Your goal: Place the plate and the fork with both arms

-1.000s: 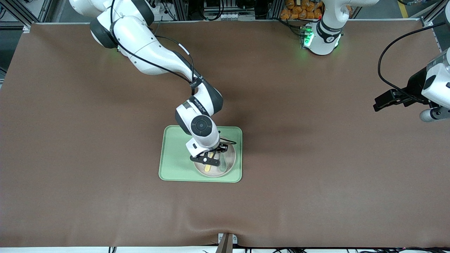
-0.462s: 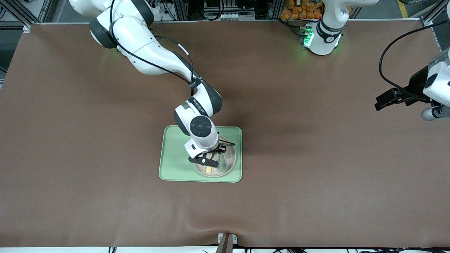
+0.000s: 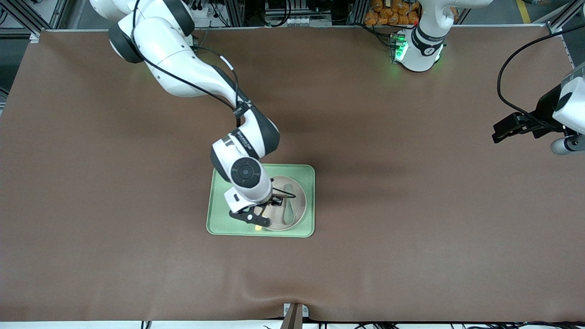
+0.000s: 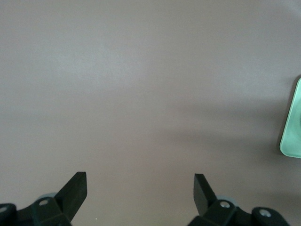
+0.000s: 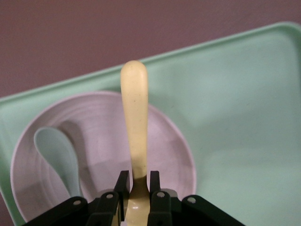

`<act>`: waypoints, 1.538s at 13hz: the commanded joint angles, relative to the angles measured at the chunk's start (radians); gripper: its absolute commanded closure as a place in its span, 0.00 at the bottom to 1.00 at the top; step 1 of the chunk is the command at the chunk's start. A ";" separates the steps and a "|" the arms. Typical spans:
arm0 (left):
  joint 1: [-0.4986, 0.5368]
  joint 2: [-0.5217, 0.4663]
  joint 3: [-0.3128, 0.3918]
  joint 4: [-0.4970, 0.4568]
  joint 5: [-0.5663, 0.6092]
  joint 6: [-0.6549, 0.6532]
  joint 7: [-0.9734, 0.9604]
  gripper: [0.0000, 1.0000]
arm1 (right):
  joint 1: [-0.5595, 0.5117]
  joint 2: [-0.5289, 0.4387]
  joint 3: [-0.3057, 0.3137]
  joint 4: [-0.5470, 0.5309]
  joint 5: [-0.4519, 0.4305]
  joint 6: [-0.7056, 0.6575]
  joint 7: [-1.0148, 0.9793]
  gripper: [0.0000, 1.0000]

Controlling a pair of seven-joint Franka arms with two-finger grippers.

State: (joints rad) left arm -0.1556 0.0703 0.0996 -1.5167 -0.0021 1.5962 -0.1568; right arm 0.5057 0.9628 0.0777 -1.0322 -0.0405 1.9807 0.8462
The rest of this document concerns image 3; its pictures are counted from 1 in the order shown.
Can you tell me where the brown table mat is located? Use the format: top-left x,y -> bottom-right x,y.
0,25 -> 585,323

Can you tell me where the white power strip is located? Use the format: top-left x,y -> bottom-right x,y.
192,4 -> 218,20

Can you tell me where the grey edge clamp bracket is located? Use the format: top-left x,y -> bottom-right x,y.
280,302 -> 310,329

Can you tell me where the beige round plate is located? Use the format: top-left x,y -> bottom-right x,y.
261,176 -> 308,231

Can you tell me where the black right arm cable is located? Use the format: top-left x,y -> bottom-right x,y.
133,0 -> 297,199

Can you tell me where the grey-green plastic spoon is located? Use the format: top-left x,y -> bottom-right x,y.
283,184 -> 297,225

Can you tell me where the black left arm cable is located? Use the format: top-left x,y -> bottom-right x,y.
497,23 -> 585,119

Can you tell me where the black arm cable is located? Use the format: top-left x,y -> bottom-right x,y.
133,0 -> 297,199
497,23 -> 585,119

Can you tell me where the light green rectangular tray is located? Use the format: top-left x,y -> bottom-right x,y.
206,163 -> 316,238

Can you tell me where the aluminium frame post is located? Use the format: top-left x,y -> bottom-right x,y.
220,0 -> 246,27
352,0 -> 369,26

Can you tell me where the orange snack packet pile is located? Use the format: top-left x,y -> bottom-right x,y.
364,0 -> 422,26

